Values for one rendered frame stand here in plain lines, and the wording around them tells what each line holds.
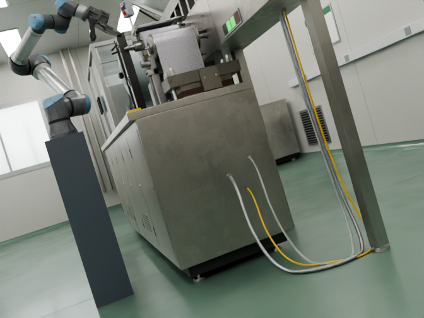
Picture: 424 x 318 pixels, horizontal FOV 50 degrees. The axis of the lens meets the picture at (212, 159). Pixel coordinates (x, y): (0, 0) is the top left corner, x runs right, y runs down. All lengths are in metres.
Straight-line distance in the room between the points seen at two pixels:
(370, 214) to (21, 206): 6.66
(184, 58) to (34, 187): 5.75
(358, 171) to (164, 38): 1.27
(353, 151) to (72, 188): 1.39
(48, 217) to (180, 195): 5.92
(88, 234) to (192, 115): 0.82
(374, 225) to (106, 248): 1.33
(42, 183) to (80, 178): 5.57
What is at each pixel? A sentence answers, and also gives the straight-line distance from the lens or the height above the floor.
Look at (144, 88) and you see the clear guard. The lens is 3.57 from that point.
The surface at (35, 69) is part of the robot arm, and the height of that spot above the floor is 1.34.
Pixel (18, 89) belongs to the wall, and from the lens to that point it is 8.19.
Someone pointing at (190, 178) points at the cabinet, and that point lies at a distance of 2.24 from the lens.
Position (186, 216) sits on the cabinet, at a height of 0.34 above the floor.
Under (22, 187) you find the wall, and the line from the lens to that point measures 8.05.
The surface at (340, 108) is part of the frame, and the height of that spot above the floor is 0.63.
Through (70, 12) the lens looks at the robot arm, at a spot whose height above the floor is 1.51.
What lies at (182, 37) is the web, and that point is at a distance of 2.62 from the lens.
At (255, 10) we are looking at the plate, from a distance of 2.10.
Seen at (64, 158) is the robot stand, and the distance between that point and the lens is 2.47.
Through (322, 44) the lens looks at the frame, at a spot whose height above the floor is 0.91.
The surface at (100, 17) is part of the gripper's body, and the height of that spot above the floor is 1.45.
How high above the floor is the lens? 0.67
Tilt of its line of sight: 2 degrees down
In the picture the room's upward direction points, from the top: 17 degrees counter-clockwise
